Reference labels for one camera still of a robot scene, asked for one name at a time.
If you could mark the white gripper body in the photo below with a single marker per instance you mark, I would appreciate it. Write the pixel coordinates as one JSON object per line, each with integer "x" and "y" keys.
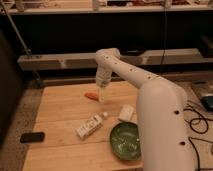
{"x": 103, "y": 79}

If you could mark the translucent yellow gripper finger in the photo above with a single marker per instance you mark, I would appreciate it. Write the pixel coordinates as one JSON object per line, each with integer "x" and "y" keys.
{"x": 102, "y": 95}

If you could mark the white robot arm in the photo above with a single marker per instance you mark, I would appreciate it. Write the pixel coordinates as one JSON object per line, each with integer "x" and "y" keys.
{"x": 160, "y": 104}

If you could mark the green ceramic bowl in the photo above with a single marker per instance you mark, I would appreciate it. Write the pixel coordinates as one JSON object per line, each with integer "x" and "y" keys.
{"x": 124, "y": 141}

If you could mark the small white box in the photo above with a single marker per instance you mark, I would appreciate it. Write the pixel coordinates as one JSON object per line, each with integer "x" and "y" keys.
{"x": 126, "y": 113}

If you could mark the white milk carton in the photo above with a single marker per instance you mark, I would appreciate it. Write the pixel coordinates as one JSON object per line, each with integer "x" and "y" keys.
{"x": 91, "y": 125}

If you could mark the wooden table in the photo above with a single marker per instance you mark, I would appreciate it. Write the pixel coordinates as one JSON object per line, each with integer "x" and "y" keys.
{"x": 62, "y": 110}

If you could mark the diagonal metal pole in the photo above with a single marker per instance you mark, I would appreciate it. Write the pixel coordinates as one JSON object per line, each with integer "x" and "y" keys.
{"x": 26, "y": 50}

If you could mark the black smartphone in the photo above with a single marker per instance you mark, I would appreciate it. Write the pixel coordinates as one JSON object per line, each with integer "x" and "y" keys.
{"x": 32, "y": 137}

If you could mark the grey metal shelf beam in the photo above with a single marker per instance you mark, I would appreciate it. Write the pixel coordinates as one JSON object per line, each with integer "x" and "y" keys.
{"x": 86, "y": 60}

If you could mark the upper wooden shelf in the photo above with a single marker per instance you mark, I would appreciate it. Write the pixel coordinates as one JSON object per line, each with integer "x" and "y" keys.
{"x": 101, "y": 6}

